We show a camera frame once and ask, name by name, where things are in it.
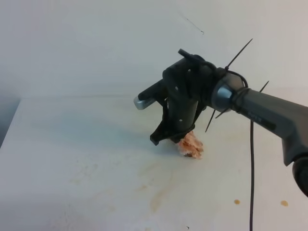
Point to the black cable ties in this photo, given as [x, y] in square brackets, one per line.
[227, 84]

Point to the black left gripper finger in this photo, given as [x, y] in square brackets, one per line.
[163, 132]

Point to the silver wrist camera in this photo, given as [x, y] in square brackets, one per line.
[143, 104]

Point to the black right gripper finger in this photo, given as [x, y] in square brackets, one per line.
[177, 136]

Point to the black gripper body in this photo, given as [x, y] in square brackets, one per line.
[182, 84]

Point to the pink striped rag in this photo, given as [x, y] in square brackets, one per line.
[190, 146]

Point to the small coffee drop right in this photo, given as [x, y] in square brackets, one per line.
[284, 203]

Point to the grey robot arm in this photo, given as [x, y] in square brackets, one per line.
[287, 120]

